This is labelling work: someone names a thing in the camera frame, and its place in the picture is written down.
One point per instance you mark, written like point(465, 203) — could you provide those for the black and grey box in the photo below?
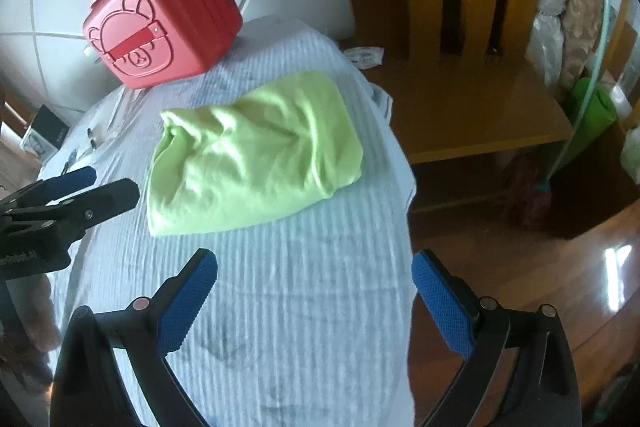
point(50, 127)

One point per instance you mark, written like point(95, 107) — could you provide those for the green yoga mat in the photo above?
point(590, 112)

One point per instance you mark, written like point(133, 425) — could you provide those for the lime green shirt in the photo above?
point(250, 147)

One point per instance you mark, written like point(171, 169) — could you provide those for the white printed packet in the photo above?
point(365, 57)

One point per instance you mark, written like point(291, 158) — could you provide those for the red plastic carry case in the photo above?
point(190, 22)

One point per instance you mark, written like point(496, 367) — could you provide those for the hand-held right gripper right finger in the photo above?
point(442, 307)

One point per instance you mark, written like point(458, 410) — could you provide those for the black and white pen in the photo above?
point(92, 137)

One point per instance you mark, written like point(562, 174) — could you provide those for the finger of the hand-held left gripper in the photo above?
point(75, 179)
point(110, 199)

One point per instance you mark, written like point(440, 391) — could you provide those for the pale pink paper sheet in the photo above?
point(120, 112)

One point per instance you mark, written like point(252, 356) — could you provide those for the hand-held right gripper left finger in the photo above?
point(185, 307)

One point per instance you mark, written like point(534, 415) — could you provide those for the bagged patterned bedding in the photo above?
point(575, 7)

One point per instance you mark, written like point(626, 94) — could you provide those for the wooden slatted bench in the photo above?
point(450, 97)

